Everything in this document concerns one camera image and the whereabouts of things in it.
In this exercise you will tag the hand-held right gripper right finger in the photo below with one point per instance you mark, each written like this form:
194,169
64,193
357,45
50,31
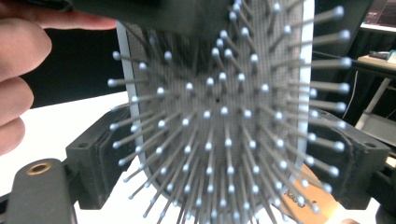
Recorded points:
358,168

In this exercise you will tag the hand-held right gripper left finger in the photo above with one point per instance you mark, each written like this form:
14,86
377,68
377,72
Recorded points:
93,168

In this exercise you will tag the light blue hairbrush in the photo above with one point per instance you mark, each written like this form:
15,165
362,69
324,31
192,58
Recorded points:
224,124

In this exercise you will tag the grey metal rack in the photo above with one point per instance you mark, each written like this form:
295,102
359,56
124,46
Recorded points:
378,127

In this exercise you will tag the wooden desk with clutter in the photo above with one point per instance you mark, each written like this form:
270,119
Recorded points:
378,62

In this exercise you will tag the monitor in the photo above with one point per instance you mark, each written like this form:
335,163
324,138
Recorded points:
381,14

